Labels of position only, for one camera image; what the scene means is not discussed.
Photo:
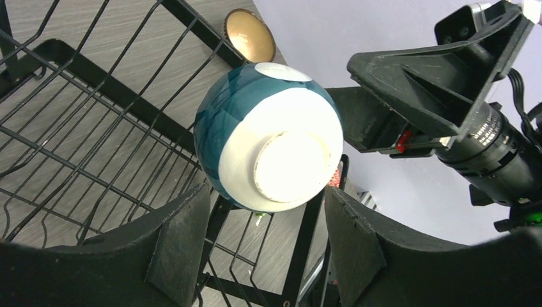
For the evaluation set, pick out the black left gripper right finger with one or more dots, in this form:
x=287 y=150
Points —
x=381 y=262

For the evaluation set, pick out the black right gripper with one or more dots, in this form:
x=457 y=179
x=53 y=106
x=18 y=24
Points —
x=435 y=106

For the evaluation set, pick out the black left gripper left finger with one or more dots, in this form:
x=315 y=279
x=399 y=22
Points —
x=151 y=261

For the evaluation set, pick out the teal bowl white base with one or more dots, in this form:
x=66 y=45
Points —
x=268 y=137

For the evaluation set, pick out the black patterned rim bowl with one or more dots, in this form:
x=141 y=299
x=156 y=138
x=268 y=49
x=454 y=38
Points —
x=249 y=35

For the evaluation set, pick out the blue white zigzag bowl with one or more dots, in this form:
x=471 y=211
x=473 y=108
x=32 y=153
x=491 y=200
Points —
x=335 y=181

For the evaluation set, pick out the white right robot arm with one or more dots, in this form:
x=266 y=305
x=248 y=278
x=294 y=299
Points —
x=507 y=95

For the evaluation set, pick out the green owl puzzle piece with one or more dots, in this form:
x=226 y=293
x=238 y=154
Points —
x=258 y=217

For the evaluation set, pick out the black wire dish rack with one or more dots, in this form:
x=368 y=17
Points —
x=98 y=100

